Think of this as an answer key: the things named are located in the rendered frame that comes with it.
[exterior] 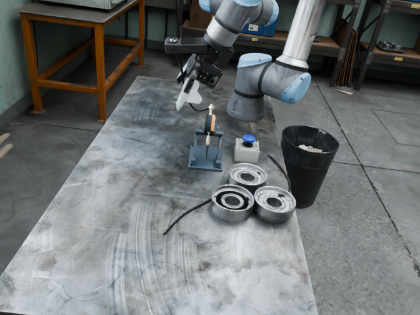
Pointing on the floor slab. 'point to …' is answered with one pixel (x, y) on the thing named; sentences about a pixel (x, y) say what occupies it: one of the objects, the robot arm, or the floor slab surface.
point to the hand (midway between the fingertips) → (175, 95)
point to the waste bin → (307, 160)
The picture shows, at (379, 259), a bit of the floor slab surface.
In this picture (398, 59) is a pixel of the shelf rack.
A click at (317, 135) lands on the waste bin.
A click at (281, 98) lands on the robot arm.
